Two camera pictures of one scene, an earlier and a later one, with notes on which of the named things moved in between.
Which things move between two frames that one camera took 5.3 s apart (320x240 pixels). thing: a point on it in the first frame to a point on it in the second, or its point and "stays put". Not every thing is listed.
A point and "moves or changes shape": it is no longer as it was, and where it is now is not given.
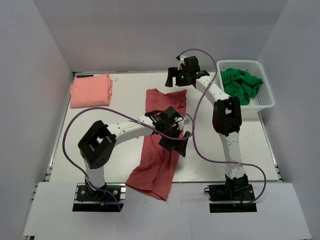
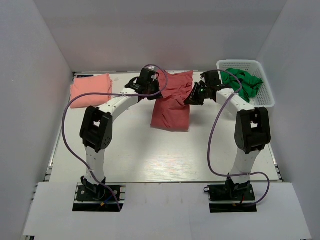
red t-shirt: [154, 175] moves or changes shape
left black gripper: [180, 146] to [155, 82]
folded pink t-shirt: [91, 91] stays put
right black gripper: [173, 71] to [193, 99]
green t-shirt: [240, 83] stays put
